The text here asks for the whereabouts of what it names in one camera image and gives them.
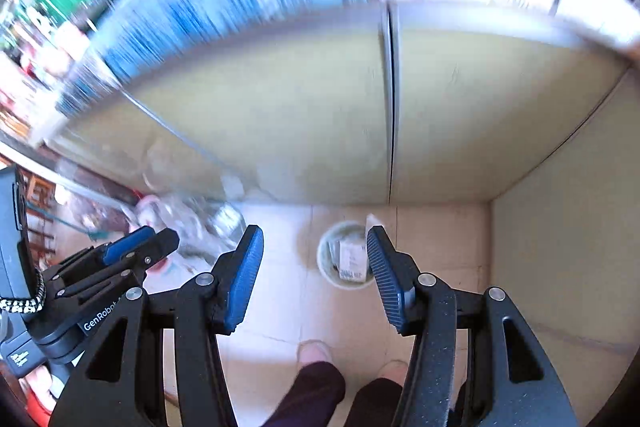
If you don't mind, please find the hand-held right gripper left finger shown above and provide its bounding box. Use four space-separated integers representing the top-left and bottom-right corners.
48 224 265 427

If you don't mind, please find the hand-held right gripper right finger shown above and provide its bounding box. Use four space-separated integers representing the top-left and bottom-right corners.
366 225 581 427

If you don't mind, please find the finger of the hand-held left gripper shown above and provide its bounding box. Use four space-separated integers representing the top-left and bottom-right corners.
55 229 180 304
42 226 156 294

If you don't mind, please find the white printed carton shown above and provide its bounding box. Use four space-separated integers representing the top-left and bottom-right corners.
337 239 370 281

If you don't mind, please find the white round bin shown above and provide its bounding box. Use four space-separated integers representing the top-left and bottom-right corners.
316 221 383 291

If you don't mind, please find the person's left hand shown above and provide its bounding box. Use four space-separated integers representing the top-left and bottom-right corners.
20 364 58 413

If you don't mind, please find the pile of plastic bags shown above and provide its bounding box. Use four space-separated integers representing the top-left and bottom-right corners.
65 184 247 294

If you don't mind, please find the teal mop stick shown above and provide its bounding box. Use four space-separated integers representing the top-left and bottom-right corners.
27 202 107 241

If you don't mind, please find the person's right pink shoe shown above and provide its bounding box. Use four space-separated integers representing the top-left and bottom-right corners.
375 359 409 384

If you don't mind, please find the person's pink shoe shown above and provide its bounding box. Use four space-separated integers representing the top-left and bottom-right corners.
375 359 409 384
298 340 334 366

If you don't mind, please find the person's left pink shoe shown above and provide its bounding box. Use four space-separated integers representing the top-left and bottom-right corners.
298 340 334 366

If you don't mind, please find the person's right leg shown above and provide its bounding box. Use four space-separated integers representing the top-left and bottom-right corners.
345 377 404 427

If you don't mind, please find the person's leg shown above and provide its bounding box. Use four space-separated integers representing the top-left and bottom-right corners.
345 377 404 427
260 361 347 427

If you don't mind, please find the person's left leg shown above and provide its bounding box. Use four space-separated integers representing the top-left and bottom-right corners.
260 361 347 427

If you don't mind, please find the narrow cream cabinet door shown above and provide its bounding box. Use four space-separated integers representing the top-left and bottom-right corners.
389 3 632 204

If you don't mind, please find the cluttered goods shelf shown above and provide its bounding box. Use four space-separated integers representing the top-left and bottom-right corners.
0 0 68 148

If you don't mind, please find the black white braided cable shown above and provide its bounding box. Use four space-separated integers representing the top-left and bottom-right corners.
0 257 47 314

